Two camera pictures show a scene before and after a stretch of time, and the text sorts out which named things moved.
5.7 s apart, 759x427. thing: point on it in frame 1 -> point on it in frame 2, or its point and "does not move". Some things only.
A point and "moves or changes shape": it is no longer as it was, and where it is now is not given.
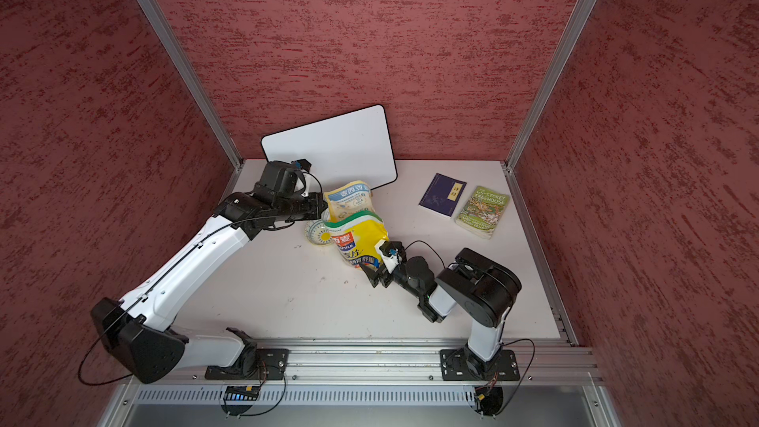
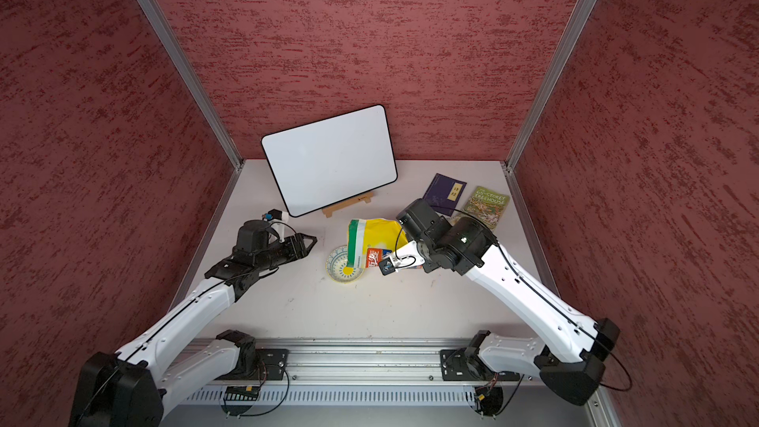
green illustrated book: [482, 211] does not move
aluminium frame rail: [402, 364] does not move
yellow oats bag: [356, 225] moves or changes shape
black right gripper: [382, 273] -> [409, 233]
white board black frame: [356, 146] does not move
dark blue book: [443, 195] does not move
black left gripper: [316, 206] -> [296, 246]
